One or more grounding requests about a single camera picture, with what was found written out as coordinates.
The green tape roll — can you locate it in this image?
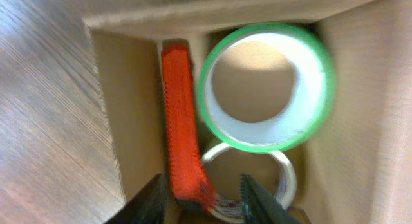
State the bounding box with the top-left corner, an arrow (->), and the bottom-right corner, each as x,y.
196,23 -> 336,153

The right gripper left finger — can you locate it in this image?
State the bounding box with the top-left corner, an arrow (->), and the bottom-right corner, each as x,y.
104,174 -> 168,224

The orange utility knife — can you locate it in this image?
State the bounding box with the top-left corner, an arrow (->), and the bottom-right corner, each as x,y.
161,44 -> 216,211

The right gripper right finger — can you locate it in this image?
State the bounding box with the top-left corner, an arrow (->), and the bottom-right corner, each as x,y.
240,174 -> 299,224

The brown cardboard box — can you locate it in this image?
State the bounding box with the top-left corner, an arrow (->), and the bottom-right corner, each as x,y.
83,0 -> 411,223

